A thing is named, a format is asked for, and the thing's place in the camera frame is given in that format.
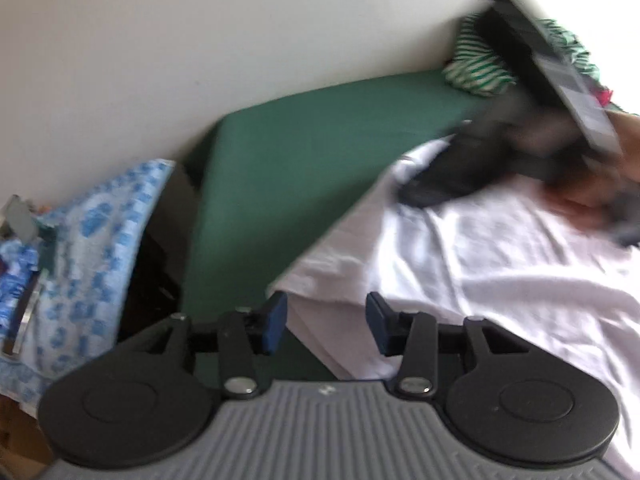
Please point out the green blanket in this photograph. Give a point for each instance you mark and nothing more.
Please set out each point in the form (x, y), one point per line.
(300, 160)

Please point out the person's right hand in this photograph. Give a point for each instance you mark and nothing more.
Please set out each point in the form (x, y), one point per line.
(577, 202)

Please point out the white shirt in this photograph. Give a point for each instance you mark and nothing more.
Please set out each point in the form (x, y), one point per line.
(500, 270)

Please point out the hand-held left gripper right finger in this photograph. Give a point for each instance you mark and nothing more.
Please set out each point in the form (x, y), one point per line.
(377, 325)

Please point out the blue patterned cloth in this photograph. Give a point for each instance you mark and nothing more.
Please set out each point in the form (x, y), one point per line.
(100, 240)

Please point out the grey metal object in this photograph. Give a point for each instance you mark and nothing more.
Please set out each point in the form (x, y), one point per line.
(20, 217)

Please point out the red knit cloth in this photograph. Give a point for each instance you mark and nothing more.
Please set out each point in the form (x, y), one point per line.
(606, 97)

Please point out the person's right forearm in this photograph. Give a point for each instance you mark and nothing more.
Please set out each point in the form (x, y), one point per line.
(627, 132)

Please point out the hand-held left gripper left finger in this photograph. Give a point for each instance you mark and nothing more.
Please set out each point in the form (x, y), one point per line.
(275, 325)

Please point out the metal bar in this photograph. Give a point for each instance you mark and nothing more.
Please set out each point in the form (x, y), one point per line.
(25, 310)

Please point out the green striped garment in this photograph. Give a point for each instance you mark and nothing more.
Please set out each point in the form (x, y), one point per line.
(475, 67)

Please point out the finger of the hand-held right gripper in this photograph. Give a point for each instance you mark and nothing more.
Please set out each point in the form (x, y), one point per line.
(450, 175)

